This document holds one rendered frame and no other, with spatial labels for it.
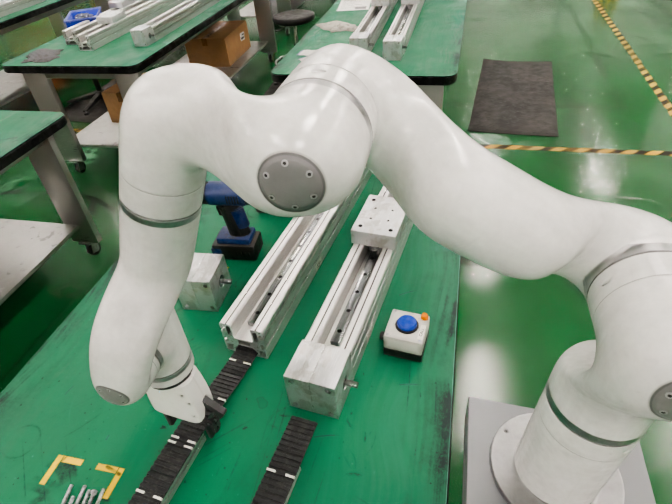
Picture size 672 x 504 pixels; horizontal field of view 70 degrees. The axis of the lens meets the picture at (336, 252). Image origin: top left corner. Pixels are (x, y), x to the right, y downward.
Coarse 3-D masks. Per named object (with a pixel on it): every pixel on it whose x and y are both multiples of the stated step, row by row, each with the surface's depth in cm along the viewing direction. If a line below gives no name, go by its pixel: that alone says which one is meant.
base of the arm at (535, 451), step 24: (504, 432) 78; (528, 432) 69; (552, 432) 62; (504, 456) 75; (528, 456) 69; (552, 456) 64; (576, 456) 61; (600, 456) 59; (624, 456) 60; (504, 480) 72; (528, 480) 70; (552, 480) 66; (576, 480) 63; (600, 480) 63
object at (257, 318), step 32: (352, 192) 141; (288, 224) 126; (320, 224) 125; (288, 256) 122; (320, 256) 124; (256, 288) 108; (288, 288) 107; (224, 320) 101; (256, 320) 100; (288, 320) 110
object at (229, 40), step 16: (208, 32) 431; (224, 32) 426; (240, 32) 443; (192, 48) 423; (208, 48) 420; (224, 48) 417; (240, 48) 445; (208, 64) 429; (224, 64) 426; (112, 96) 335; (112, 112) 344
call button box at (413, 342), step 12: (396, 312) 102; (408, 312) 102; (396, 324) 99; (420, 324) 99; (384, 336) 98; (396, 336) 97; (408, 336) 97; (420, 336) 97; (384, 348) 100; (396, 348) 99; (408, 348) 98; (420, 348) 96; (420, 360) 99
